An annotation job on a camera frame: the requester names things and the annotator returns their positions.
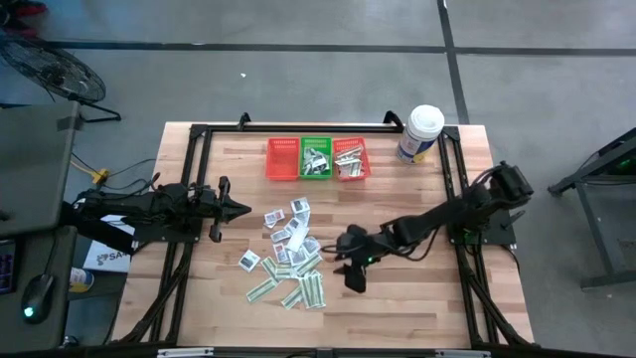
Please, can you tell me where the orange plastic basket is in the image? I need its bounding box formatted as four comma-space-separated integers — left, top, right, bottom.
331, 136, 373, 183
264, 137, 302, 182

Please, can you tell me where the dark grey desk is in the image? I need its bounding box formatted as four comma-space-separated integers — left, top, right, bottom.
0, 226, 79, 355

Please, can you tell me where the black metal cart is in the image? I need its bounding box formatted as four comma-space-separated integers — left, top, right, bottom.
548, 127, 636, 290

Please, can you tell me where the black keyboard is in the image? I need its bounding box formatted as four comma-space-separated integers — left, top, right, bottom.
0, 239, 18, 295

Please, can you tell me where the white printed box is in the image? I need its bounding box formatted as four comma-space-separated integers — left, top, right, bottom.
81, 214, 136, 274

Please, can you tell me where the grey desk panel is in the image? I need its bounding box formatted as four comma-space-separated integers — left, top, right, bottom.
0, 101, 82, 238

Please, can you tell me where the black floor fan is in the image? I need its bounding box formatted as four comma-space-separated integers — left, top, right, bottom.
0, 31, 122, 123

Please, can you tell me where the black computer mouse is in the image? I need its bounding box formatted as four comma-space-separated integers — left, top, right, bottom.
20, 272, 57, 326

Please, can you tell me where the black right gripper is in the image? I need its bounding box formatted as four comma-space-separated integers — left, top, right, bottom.
333, 223, 394, 294

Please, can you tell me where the green plastic basket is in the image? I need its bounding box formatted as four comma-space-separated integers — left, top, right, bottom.
298, 136, 333, 181

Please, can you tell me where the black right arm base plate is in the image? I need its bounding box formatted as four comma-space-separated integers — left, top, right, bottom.
444, 206, 528, 248

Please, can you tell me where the yellow blue can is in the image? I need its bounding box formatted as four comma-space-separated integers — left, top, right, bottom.
69, 267, 96, 294

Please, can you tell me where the black aluminium rig frame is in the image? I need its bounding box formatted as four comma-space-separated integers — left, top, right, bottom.
111, 111, 536, 358

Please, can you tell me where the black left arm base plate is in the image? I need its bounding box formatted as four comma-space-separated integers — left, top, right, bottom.
132, 218, 203, 246

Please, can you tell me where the white wipes canister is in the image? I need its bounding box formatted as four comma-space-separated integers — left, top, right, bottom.
396, 103, 446, 166

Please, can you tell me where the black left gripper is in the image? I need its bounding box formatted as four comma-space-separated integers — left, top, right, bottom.
197, 174, 252, 244

